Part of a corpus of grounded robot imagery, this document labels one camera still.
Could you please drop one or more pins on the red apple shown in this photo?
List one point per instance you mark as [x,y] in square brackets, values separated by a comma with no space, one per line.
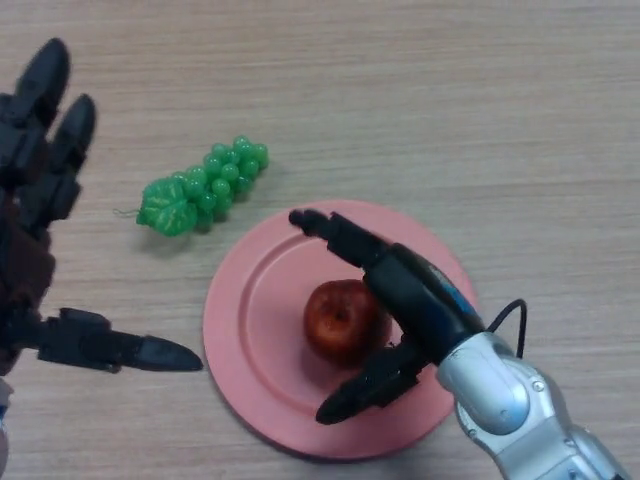
[340,325]

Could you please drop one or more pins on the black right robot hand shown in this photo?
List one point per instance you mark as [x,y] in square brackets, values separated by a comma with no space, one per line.
[415,295]

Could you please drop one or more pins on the green plastic grape bunch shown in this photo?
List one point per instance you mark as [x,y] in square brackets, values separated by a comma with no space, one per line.
[220,172]

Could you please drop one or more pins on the pink round plate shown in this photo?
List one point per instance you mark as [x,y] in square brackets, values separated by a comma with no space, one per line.
[270,325]

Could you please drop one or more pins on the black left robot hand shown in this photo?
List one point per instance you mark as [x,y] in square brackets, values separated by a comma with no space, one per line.
[20,240]

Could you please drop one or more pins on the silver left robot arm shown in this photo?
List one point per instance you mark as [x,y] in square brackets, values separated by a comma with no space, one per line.
[3,440]

